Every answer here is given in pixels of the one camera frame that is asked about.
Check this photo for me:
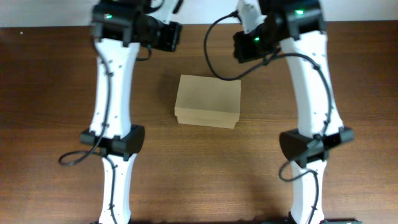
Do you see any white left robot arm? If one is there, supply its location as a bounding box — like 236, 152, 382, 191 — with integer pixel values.
80, 0, 182, 223

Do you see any brown cardboard box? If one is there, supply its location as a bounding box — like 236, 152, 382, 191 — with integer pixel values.
174, 75, 241, 129

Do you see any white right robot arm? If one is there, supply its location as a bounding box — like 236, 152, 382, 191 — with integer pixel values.
234, 1, 354, 224

